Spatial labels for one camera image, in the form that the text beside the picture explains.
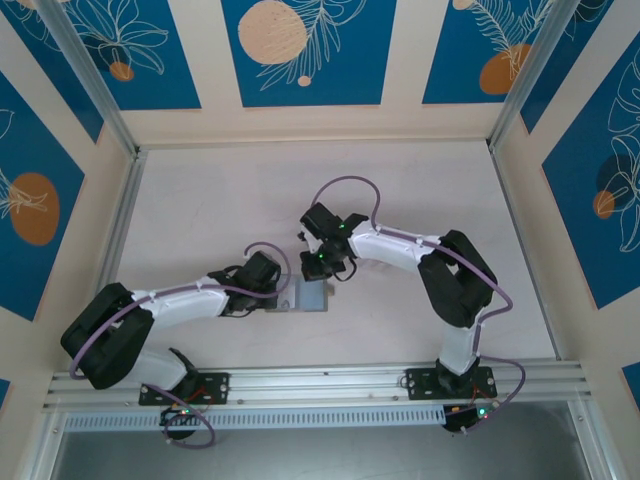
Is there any grey slotted cable duct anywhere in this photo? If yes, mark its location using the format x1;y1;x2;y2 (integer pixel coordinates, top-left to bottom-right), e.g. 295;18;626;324
62;404;446;432

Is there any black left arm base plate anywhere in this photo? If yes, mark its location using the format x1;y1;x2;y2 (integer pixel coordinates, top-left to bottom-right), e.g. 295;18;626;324
138;372;231;406

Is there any aluminium frame post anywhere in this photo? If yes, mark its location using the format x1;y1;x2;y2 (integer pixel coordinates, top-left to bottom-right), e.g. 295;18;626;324
34;0;142;160
487;0;587;154

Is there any black controller board green light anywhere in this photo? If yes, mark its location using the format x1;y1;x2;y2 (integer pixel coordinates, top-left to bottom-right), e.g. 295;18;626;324
158;404;202;427
443;403;497;435

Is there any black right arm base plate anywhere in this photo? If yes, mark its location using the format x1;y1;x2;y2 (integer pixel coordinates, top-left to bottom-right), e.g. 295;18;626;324
405;366;499;401

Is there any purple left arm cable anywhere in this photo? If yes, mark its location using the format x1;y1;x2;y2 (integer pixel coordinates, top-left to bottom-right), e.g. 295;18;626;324
68;242;294;448

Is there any aluminium frame leg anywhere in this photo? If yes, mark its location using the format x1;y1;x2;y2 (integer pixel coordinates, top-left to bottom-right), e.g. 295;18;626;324
567;399;621;480
22;407;69;480

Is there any aluminium side rail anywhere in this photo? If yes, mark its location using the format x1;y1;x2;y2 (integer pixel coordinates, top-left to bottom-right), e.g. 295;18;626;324
487;142;566;362
73;148;150;372

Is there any long aluminium mounting rail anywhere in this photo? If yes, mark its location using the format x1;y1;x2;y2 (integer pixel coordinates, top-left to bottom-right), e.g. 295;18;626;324
42;360;594;410

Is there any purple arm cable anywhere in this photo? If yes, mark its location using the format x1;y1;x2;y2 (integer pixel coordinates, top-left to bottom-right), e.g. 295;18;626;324
309;175;527;436
68;242;294;448

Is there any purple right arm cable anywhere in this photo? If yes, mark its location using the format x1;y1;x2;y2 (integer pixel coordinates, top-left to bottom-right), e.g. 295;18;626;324
309;175;527;436

